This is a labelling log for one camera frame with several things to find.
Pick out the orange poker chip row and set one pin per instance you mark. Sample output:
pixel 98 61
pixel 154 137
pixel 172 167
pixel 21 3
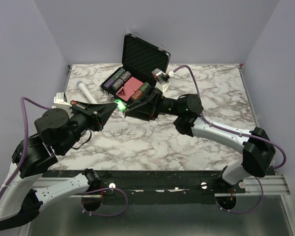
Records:
pixel 140 91

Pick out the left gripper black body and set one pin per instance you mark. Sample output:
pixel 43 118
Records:
pixel 83 119

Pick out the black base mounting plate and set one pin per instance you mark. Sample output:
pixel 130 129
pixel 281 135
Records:
pixel 168 187

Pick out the black poker chip case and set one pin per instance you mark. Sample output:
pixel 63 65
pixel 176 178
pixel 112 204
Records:
pixel 140 58

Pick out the red playing card deck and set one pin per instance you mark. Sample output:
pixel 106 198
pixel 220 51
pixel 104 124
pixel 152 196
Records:
pixel 129 88

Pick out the green key tag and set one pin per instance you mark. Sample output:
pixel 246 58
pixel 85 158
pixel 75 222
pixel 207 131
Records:
pixel 120 105

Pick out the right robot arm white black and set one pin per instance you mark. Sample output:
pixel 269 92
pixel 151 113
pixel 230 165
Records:
pixel 256 149

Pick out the purple poker chip row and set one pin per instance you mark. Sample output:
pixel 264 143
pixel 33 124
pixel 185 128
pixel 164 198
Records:
pixel 109 83

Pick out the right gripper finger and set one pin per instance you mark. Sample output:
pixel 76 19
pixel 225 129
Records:
pixel 145 113
pixel 144 104

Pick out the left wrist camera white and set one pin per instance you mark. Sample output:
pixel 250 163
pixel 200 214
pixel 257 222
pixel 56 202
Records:
pixel 60 101

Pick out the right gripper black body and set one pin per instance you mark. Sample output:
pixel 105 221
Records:
pixel 157 103

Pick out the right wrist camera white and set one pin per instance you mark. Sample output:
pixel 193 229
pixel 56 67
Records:
pixel 162 79

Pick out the green poker chip row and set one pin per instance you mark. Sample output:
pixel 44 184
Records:
pixel 122 75

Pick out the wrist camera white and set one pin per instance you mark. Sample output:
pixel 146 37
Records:
pixel 162 79
pixel 60 101

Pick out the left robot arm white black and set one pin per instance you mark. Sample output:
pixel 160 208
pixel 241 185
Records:
pixel 58 130

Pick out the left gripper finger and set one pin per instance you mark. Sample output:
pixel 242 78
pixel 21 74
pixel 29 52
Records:
pixel 104 113
pixel 88 107

